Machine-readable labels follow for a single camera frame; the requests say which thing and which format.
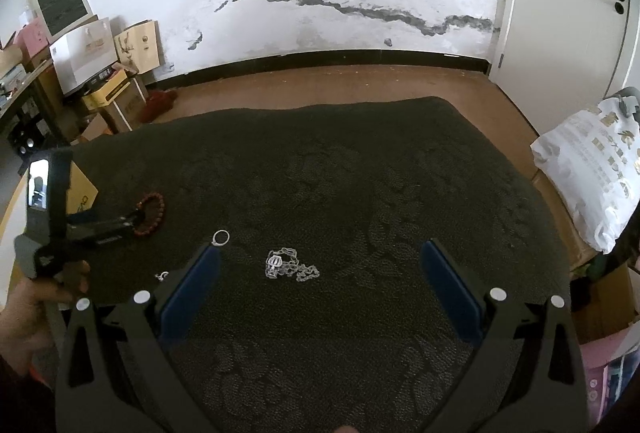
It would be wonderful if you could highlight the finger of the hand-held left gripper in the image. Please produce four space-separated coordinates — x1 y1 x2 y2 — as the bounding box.
70 225 139 260
65 209 146 240

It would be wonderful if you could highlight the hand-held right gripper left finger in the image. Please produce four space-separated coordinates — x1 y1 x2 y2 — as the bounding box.
55 242 222 433

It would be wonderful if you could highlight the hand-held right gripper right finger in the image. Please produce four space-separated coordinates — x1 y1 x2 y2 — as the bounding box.
421 238 589 433

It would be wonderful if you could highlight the yellow cardboard box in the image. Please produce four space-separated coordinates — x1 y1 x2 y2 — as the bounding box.
64 162 99 215

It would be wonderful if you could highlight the red-brown bead bracelet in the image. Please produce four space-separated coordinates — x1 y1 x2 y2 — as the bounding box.
131 193 166 239

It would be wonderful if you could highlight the silver chain necklace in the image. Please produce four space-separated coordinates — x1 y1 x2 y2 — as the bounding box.
263 246 321 283

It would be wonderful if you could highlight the person's left hand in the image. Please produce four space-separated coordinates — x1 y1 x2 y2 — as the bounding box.
0 260 92 377

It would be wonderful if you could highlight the black shelf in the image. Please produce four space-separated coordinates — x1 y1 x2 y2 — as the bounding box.
0 62 67 150

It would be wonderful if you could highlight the brown cardboard carton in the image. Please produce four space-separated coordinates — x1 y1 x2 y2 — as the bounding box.
97 79 149 134

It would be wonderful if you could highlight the red cloth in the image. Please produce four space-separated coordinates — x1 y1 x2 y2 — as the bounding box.
138 90 179 124

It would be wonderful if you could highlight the yellow carton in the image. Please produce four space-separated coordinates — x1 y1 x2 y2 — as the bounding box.
82 70 132 110

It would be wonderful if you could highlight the black flat box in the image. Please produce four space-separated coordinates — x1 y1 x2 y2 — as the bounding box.
82 67 119 87

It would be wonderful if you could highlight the brown cardboard box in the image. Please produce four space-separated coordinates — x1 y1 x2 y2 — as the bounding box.
569 257 640 345

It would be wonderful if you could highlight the white paper shopping bag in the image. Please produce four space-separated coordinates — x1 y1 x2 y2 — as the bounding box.
49 16 121 96

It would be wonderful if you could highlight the dark floral blanket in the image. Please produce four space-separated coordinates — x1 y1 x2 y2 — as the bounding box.
64 96 577 433

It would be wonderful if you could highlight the pink box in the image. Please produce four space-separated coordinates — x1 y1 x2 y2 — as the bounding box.
13 20 51 60

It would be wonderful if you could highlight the beige paper shopping bag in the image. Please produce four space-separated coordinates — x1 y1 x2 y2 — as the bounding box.
113 19 161 75

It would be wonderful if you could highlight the pink packet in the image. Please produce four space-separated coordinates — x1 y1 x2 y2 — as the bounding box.
579 332 640 426

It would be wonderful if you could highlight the white printed plastic bag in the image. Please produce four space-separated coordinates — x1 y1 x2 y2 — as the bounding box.
529 95 640 255

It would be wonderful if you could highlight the white framed board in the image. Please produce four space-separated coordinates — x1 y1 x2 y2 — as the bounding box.
27 0 94 45

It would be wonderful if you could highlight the grey clip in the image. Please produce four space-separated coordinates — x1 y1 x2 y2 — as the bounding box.
617 87 640 120

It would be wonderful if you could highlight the white door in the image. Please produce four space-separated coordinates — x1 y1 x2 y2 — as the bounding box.
487 0 640 136

